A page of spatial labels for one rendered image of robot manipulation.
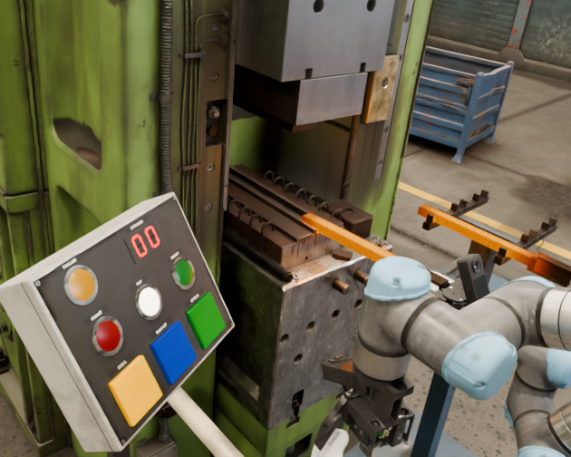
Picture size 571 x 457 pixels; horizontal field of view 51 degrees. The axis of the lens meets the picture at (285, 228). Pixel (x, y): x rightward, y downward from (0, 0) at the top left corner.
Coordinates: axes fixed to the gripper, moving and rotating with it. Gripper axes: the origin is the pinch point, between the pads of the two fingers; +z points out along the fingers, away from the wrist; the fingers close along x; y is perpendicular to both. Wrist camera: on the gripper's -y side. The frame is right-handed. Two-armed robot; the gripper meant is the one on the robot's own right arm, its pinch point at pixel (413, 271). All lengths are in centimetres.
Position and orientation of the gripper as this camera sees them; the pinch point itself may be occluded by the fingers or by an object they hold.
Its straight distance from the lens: 126.7
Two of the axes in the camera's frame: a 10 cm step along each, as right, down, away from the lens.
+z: -6.5, -3.9, 6.5
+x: 7.6, -2.6, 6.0
